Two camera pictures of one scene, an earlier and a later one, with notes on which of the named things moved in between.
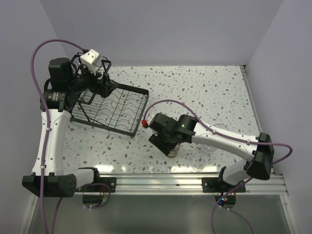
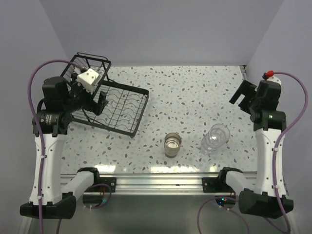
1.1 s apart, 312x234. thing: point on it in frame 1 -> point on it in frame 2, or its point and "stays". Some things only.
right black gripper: (155, 139) -> (247, 88)
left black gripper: (104, 89) -> (94, 107)
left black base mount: (110, 182) stays
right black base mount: (217, 185) stays
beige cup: (173, 153) stays
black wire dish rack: (120, 108) stays
